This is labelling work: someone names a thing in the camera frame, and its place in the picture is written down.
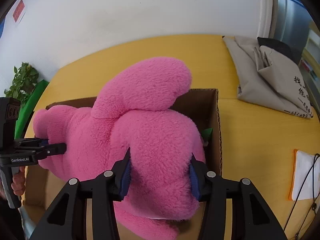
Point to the operator left hand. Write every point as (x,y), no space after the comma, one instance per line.
(18,184)

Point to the beige canvas bag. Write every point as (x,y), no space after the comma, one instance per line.
(268,75)

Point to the pink plush toy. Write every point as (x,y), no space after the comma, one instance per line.
(132,114)

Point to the green cloth table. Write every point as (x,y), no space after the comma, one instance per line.
(26,112)

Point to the green potted plant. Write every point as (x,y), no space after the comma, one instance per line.
(23,83)

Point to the white and orange pouch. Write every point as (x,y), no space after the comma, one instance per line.
(305,178)

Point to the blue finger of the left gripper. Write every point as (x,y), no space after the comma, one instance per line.
(47,150)
(31,142)

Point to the red wall sign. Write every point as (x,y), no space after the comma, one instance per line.
(19,12)

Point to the brown cardboard box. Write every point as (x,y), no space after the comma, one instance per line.
(201,105)

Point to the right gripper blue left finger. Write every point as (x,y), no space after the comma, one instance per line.
(65,218)

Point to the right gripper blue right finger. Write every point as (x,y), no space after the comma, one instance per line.
(252,218)

